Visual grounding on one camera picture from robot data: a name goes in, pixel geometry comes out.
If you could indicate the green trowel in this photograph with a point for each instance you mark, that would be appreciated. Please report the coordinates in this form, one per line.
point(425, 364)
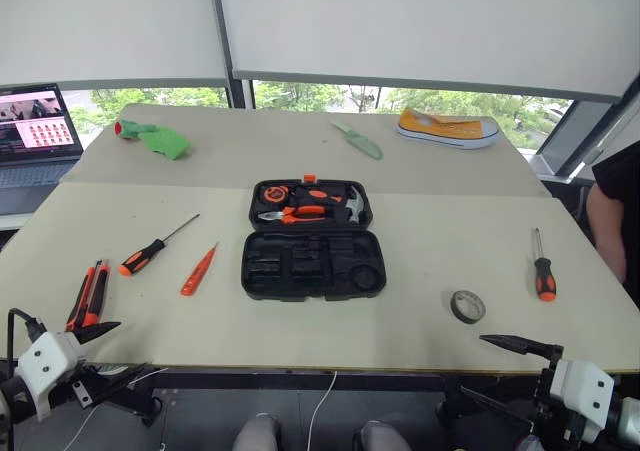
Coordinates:
point(362, 143)

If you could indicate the grey laptop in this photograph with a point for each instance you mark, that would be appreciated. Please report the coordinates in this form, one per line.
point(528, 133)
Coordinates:
point(35, 171)

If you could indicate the narrow white roller blind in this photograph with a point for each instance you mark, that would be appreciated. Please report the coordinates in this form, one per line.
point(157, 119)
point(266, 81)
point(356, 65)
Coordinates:
point(110, 21)

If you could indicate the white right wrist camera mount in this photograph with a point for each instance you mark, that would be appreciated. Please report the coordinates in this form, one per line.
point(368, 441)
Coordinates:
point(582, 391)

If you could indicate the green cloth bundle red end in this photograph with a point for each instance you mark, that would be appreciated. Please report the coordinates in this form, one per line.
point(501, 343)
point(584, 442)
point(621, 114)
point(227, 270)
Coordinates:
point(162, 141)

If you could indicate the dark window frame post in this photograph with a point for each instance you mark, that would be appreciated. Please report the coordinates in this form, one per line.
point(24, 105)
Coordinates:
point(575, 136)
point(235, 91)

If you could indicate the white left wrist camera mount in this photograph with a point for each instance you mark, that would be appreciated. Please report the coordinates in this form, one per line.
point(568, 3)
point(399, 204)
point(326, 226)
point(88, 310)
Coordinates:
point(47, 361)

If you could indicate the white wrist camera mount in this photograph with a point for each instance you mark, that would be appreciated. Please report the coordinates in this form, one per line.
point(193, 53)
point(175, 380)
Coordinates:
point(47, 361)
point(582, 391)

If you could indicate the yellow canvas sneaker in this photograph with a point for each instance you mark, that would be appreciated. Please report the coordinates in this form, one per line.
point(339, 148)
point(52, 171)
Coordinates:
point(440, 130)

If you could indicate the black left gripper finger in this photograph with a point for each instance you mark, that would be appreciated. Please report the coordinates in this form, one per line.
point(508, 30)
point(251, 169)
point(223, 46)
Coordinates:
point(117, 385)
point(97, 330)

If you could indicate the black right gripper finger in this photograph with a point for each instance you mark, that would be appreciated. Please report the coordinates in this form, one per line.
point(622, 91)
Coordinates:
point(525, 346)
point(510, 407)

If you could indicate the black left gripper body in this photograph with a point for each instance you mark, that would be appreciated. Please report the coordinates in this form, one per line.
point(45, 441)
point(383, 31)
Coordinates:
point(86, 371)

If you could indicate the black tool case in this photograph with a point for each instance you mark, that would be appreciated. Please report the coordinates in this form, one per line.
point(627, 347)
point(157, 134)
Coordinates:
point(310, 271)

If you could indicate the grey rounded shape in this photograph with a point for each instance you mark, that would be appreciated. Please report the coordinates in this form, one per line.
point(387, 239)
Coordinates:
point(382, 436)
point(257, 433)

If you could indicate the orange black tape measure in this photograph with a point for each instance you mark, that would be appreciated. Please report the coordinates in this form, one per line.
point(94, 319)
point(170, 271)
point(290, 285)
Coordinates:
point(275, 193)

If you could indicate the thin long shaft screwdriver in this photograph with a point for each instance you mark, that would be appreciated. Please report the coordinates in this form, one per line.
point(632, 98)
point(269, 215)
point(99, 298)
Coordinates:
point(142, 257)

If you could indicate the person in black shirt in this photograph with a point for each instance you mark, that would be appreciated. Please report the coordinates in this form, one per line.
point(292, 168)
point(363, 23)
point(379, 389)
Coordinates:
point(612, 206)

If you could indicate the black table frame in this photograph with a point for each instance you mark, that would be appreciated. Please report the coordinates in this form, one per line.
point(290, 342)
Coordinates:
point(250, 380)

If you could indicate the thick short shaft screwdriver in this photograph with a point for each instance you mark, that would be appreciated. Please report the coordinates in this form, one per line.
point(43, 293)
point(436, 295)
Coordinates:
point(545, 278)

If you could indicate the wide white roller blind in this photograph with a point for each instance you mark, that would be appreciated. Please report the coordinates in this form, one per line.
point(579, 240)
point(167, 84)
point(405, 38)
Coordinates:
point(425, 26)

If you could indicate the orange voltage tester pen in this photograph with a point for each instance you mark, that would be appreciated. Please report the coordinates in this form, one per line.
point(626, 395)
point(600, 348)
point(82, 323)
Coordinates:
point(197, 273)

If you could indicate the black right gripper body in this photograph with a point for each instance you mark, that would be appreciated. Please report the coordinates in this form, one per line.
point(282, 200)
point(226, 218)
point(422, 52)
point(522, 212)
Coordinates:
point(542, 396)

